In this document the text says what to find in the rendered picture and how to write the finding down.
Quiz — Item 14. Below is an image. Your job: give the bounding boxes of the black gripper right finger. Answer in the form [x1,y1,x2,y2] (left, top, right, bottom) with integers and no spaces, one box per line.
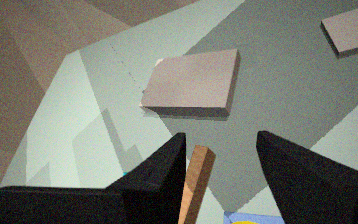
[256,131,358,224]

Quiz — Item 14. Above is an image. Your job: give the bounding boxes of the tan flat bar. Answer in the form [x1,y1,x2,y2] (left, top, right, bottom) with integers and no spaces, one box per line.
[178,145,216,224]

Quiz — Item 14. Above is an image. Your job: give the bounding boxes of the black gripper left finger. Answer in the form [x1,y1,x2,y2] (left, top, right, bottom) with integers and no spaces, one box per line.
[0,132,186,224]

